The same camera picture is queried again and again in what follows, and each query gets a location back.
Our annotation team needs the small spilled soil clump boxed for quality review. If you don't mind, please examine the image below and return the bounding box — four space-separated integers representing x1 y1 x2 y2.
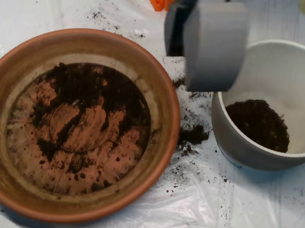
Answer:
171 75 188 90

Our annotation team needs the white ceramic pot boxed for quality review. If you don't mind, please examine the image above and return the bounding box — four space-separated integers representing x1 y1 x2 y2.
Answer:
202 29 305 178

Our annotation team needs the large spilled soil clump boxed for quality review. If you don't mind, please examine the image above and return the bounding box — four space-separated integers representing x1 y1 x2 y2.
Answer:
175 121 212 161

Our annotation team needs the dark soil pile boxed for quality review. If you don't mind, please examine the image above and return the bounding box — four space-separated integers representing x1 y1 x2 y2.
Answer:
24 56 159 185

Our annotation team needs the clear plastic sheet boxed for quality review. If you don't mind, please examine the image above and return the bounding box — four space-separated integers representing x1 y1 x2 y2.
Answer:
0 0 305 228

